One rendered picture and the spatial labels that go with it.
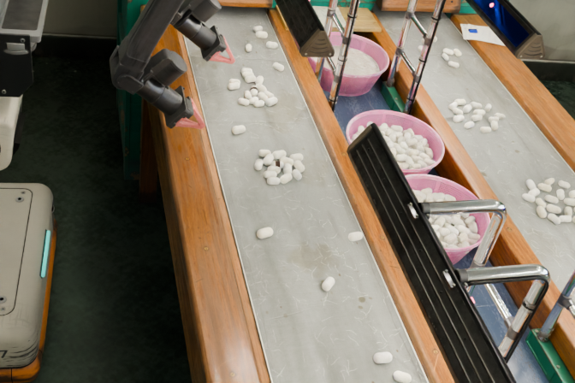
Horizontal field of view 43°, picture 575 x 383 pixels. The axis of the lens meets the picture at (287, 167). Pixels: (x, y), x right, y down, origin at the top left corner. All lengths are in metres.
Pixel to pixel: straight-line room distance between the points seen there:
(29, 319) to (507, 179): 1.31
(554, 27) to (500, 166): 2.08
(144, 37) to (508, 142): 1.09
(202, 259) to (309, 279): 0.23
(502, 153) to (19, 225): 1.41
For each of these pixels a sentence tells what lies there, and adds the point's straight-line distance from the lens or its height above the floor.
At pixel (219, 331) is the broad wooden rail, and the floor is 0.76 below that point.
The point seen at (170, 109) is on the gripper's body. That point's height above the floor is 0.89.
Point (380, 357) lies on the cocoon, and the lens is 1.45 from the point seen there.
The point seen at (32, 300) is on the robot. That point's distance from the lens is 2.13.
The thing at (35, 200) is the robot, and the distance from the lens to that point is 2.40.
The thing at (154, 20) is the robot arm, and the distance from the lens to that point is 1.57.
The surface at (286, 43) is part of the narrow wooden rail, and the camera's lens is 2.31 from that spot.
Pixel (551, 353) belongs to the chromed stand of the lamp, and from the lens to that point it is 1.67.
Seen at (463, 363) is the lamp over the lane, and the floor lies 1.07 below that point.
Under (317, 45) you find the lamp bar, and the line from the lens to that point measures 1.69.
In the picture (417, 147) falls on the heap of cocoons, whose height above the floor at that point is 0.74.
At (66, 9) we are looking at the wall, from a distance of 3.50.
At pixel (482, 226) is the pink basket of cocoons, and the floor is 0.75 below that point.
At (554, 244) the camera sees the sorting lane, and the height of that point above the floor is 0.74.
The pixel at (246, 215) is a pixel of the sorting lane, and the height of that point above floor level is 0.74.
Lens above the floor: 1.87
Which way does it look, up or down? 38 degrees down
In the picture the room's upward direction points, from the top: 11 degrees clockwise
